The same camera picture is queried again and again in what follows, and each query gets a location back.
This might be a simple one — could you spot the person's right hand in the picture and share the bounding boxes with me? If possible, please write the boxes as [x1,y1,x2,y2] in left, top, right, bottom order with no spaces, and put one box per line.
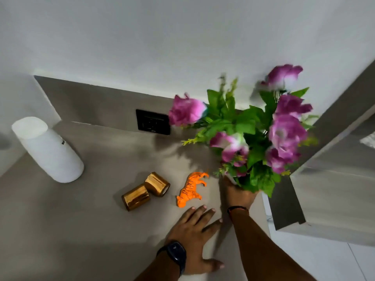
[224,177,260,210]

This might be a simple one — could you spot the white patterned cloth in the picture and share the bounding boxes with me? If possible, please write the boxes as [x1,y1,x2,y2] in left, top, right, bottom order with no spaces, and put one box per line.
[360,132,375,150]

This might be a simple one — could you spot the purple artificial flower bouquet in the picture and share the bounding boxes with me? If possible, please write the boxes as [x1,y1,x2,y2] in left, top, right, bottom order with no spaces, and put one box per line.
[168,64,320,198]

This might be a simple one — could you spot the grey wooden back panel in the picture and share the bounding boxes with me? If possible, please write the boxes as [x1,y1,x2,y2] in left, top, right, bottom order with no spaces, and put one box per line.
[34,75,245,135]

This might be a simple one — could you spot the person's left hand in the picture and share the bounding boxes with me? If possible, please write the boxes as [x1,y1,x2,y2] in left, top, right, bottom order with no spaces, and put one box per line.
[165,205,225,275]

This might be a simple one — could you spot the person's right forearm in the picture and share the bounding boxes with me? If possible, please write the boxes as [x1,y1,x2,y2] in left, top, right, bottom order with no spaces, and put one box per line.
[229,209,317,281]

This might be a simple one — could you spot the orange toy tiger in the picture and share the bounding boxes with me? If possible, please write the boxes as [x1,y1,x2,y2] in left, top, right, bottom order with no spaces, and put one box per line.
[176,172,210,208]

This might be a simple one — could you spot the white cylindrical lamp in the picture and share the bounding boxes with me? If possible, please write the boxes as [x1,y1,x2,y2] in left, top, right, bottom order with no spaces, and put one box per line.
[11,116,85,184]

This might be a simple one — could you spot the grey wooden cabinet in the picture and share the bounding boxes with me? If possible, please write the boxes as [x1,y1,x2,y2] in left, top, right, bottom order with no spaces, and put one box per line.
[268,60,375,247]

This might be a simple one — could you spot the person's left forearm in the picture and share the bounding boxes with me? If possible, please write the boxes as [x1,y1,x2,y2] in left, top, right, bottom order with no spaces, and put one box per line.
[134,253,180,281]

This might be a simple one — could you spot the shiny gold cup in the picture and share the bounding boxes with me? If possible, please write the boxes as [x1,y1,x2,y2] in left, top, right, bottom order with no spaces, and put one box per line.
[144,172,171,197]
[121,184,151,212]

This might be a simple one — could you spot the black smartwatch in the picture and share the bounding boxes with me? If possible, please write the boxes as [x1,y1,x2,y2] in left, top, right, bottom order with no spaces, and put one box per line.
[156,240,187,276]

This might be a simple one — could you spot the dark wrist band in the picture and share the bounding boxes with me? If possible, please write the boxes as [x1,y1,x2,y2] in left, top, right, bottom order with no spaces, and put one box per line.
[227,205,250,216]

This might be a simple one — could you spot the black wall socket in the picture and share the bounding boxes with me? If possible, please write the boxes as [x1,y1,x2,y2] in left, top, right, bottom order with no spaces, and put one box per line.
[136,109,171,135]

